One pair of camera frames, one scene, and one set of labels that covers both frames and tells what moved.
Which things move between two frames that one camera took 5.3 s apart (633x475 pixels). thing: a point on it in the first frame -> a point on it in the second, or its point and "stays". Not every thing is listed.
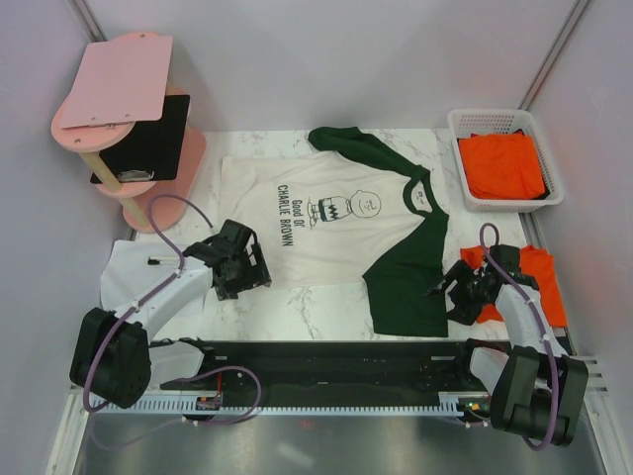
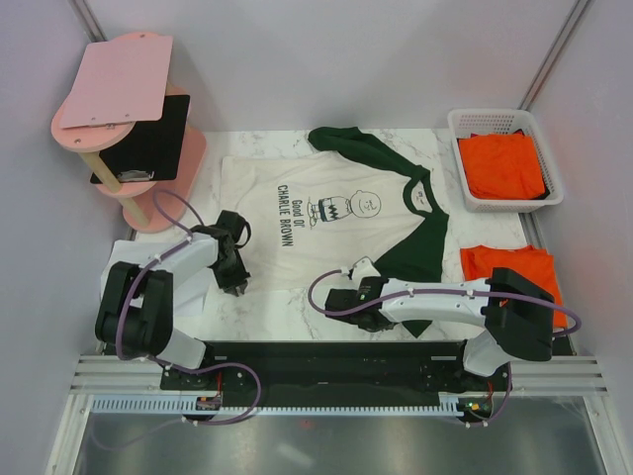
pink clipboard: x=121 y=81 stays
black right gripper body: x=467 y=296 -> x=381 y=328
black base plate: x=335 y=367 stays
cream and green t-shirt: x=346 y=212 stays
